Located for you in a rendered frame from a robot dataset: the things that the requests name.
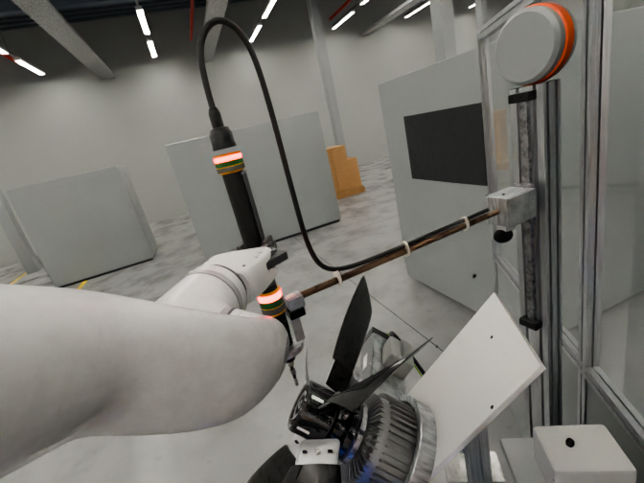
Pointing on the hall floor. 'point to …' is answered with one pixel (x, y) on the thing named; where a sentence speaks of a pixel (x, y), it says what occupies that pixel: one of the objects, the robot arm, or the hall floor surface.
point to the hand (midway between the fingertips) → (257, 249)
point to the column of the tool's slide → (552, 237)
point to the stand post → (478, 459)
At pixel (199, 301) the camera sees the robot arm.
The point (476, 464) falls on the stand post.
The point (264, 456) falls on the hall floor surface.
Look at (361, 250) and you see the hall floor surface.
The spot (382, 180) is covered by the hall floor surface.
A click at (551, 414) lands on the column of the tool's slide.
